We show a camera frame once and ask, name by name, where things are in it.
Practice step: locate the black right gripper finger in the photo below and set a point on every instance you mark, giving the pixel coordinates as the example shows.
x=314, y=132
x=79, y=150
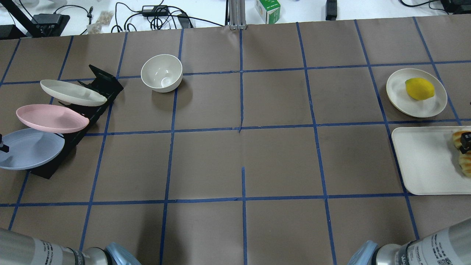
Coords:
x=465, y=140

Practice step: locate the yellow ridged bread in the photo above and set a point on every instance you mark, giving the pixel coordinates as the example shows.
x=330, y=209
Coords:
x=464, y=160

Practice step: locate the blue plate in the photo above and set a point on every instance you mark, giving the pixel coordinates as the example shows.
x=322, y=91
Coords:
x=29, y=148

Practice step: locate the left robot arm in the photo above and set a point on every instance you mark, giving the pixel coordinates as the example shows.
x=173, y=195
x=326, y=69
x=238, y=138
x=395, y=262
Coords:
x=19, y=249

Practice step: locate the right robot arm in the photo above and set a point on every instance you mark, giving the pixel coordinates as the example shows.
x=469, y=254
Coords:
x=449, y=246

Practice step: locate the white round plate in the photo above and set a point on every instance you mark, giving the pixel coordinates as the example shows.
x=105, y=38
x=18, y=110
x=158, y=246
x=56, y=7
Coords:
x=396, y=92

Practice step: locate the black plate rack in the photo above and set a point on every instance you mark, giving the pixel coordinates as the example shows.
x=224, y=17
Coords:
x=80, y=106

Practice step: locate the white plate on rack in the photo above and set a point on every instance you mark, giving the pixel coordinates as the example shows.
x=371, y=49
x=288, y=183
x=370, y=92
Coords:
x=72, y=93

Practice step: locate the pink plate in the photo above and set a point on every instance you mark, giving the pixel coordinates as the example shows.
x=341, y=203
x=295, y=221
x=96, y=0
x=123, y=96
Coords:
x=51, y=118

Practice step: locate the white rectangular tray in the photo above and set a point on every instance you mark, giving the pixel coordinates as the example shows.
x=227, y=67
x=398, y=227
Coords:
x=428, y=160

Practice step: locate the yellow lemon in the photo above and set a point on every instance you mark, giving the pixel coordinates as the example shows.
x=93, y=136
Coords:
x=419, y=88

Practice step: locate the green white carton box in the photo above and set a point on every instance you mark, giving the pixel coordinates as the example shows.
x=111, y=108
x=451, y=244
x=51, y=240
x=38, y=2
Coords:
x=269, y=10

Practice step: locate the white bowl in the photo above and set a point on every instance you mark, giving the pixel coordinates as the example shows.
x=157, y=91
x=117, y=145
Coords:
x=162, y=73

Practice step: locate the black power adapter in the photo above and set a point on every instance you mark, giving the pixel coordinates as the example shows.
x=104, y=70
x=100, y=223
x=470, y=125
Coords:
x=155, y=11

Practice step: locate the aluminium frame post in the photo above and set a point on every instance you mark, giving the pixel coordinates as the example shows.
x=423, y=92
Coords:
x=236, y=19

